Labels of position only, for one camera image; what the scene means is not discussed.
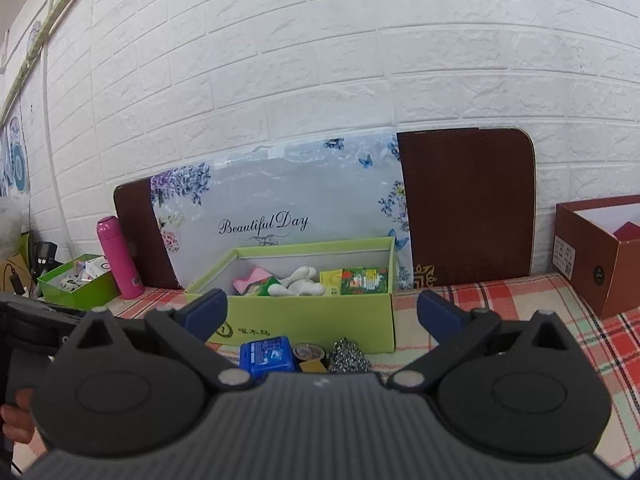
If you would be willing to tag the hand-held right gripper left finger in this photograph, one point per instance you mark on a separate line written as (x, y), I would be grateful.
(207, 310)

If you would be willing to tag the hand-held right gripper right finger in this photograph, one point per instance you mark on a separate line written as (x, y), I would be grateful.
(440, 312)

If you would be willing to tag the green printed box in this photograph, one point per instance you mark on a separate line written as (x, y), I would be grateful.
(365, 280)

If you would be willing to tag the light green storage box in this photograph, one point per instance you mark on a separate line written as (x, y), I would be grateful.
(325, 320)

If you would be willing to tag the person's left hand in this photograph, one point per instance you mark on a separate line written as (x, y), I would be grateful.
(17, 417)

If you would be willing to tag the tan cardboard box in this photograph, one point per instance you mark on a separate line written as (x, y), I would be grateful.
(12, 270)

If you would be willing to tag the plaid cloth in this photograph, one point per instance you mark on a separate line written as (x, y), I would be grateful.
(500, 300)

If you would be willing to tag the small green box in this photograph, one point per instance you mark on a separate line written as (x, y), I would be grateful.
(85, 295)

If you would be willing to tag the blue pack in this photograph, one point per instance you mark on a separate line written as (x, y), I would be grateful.
(267, 355)

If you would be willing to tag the black device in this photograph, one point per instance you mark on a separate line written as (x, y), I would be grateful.
(45, 252)

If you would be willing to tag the small white box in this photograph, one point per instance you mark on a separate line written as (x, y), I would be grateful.
(97, 266)

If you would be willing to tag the steel wool scourer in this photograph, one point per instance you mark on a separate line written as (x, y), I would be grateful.
(350, 357)

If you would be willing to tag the pink bottle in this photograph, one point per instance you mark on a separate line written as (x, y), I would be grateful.
(120, 260)

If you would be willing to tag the brown board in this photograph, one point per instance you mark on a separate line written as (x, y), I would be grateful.
(465, 200)

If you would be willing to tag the floral plastic sheet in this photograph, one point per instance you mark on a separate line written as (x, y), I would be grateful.
(280, 190)

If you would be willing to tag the brown cardboard box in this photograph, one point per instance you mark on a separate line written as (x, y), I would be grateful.
(580, 255)

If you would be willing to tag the dark red box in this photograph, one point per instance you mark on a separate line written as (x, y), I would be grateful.
(627, 232)

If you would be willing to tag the blue wall stickers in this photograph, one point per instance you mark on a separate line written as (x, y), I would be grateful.
(12, 160)

